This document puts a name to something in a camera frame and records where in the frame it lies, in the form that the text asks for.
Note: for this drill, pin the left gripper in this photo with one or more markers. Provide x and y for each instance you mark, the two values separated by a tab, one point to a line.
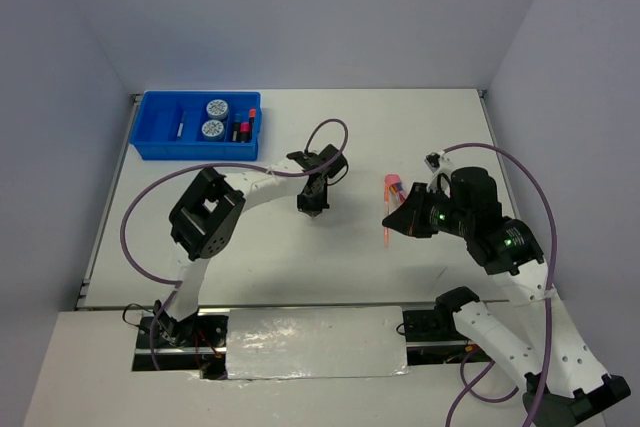
314	211

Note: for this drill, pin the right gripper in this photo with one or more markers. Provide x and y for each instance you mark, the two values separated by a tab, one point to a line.
409	217

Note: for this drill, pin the pink cap clear tube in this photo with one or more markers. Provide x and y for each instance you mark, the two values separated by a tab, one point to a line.
395	194

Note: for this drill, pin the pink cap highlighter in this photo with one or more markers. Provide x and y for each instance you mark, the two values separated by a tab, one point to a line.
244	134

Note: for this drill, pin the blue cap highlighter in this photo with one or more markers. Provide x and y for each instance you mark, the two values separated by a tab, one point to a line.
235	131

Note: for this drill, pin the orange cap highlighter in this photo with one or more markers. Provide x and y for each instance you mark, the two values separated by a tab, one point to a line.
251	120

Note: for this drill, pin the blue white round tub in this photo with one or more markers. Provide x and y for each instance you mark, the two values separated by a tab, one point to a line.
217	109

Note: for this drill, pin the blue ink pen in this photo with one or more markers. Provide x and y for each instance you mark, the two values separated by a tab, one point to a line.
180	127

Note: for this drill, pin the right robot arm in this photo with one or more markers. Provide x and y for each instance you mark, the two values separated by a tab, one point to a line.
561	382

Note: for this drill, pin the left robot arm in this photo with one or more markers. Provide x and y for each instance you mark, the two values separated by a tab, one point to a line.
206	215

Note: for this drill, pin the silver foil panel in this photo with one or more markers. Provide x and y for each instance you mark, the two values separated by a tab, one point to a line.
315	343

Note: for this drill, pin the blue compartment bin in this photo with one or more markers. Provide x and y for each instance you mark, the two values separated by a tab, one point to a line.
154	131

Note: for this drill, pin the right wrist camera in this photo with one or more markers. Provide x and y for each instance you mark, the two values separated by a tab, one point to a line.
441	169

